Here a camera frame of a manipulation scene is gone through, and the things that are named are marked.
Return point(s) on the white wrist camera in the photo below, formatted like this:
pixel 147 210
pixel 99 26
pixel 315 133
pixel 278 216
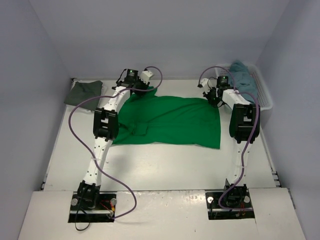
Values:
pixel 146 76
pixel 205 84

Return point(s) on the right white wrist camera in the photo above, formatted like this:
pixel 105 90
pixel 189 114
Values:
pixel 205 84

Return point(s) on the teal cloth in basket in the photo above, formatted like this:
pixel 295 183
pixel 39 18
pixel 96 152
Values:
pixel 244 82

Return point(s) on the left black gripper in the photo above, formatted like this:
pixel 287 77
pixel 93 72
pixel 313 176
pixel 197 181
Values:
pixel 141 86

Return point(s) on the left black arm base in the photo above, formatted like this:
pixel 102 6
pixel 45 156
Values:
pixel 81 214

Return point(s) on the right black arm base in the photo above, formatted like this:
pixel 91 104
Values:
pixel 235 207

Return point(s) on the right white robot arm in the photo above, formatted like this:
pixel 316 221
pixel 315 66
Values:
pixel 244 128

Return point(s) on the white plastic basket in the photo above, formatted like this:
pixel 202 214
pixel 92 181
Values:
pixel 263 95

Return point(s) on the green t shirt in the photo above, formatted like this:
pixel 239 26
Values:
pixel 172 120

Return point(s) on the white t shirt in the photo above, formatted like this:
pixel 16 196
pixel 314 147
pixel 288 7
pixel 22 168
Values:
pixel 103 92

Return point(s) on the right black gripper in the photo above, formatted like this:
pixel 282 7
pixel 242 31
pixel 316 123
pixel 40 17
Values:
pixel 212 97

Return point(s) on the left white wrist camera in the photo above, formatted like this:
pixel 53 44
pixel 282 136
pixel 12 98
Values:
pixel 146 76

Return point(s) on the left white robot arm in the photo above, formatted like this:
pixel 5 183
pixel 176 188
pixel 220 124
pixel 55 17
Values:
pixel 105 131

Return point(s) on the grey t shirt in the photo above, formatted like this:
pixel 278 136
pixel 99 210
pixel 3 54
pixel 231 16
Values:
pixel 83 93

